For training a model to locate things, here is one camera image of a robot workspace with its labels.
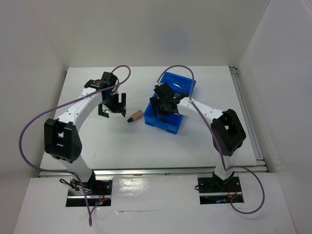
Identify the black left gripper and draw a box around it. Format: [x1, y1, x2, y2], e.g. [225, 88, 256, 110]
[98, 92, 126, 118]

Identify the blue plastic organizer tray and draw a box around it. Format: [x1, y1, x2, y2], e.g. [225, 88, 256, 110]
[143, 72, 196, 134]

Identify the black round jar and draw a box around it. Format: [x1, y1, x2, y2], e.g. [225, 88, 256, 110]
[159, 117, 167, 122]

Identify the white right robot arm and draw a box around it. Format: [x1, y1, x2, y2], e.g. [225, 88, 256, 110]
[150, 83, 246, 191]

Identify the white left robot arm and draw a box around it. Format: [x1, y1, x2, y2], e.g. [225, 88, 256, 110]
[44, 72, 126, 195]

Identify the beige foundation bottle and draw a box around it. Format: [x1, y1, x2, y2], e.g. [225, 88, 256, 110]
[127, 110, 143, 123]

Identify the aluminium front rail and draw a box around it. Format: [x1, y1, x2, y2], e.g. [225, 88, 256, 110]
[39, 165, 215, 180]

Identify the aluminium rail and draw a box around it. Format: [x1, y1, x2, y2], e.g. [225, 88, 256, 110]
[39, 165, 215, 180]
[229, 66, 269, 173]

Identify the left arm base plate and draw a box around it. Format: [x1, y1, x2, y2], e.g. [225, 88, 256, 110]
[59, 178, 113, 207]

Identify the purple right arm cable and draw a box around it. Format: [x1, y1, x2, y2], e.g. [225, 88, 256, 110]
[156, 65, 265, 215]

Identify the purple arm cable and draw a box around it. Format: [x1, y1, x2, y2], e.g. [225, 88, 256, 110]
[19, 65, 131, 227]
[156, 65, 265, 215]

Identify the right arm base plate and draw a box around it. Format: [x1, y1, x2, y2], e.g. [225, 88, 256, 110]
[195, 176, 244, 205]

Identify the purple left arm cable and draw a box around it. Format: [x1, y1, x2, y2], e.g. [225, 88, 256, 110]
[19, 65, 131, 227]

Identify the aluminium right side rail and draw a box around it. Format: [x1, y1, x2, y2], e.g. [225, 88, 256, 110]
[229, 66, 269, 173]

